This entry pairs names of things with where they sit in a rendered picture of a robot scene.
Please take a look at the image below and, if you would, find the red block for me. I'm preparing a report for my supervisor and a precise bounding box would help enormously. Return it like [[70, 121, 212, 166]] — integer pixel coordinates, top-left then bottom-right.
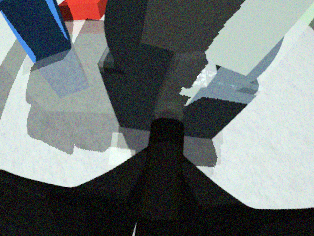
[[59, 0, 108, 21]]

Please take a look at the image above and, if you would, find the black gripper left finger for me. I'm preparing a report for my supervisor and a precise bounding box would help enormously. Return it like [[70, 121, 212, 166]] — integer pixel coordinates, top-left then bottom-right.
[[0, 147, 148, 236]]

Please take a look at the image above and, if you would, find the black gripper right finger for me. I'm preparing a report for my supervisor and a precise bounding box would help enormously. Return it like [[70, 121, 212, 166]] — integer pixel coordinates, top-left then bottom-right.
[[177, 157, 314, 236]]

